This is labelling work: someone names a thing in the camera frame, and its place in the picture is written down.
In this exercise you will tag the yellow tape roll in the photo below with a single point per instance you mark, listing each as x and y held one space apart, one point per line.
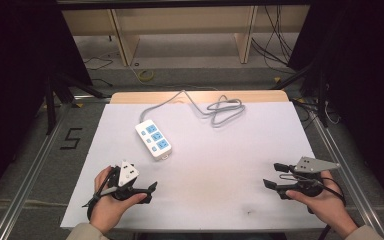
145 75

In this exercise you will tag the person's left hand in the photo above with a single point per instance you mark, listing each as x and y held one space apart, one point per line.
108 210

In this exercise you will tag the black metal stand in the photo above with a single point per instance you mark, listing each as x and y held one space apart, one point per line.
50 106
321 100

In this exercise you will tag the person's right hand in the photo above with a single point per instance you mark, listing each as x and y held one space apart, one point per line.
328 208

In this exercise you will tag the white power strip blue sockets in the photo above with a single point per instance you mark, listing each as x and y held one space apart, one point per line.
153 140

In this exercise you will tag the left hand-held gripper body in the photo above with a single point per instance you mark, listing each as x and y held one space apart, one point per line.
126 175

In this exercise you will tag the light wooden shelf unit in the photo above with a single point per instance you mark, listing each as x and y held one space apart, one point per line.
186 20

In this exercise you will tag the black curtain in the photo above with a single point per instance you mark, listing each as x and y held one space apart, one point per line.
16 83
366 83

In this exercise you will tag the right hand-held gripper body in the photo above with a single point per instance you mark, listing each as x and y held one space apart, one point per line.
310 166

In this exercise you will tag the aluminium floor rail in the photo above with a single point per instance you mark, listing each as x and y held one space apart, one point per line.
30 173
353 173

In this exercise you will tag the white table sheet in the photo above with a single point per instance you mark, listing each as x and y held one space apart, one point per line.
213 160

